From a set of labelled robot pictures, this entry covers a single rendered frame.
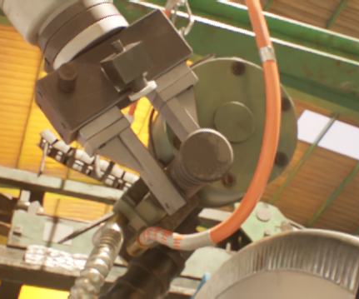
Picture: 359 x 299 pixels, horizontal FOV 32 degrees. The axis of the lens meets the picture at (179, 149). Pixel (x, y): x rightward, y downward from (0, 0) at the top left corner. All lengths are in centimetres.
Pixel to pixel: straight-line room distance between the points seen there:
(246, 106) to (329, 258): 18
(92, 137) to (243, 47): 319
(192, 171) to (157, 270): 29
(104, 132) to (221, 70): 20
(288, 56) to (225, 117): 312
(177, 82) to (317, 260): 23
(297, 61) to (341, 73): 29
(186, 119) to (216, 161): 7
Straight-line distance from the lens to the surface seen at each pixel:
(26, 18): 55
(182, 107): 54
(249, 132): 66
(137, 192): 64
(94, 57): 53
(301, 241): 69
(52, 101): 52
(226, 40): 364
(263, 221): 185
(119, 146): 53
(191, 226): 78
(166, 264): 76
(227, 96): 67
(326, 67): 387
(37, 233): 164
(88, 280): 47
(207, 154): 48
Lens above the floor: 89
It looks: 41 degrees up
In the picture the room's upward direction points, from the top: straight up
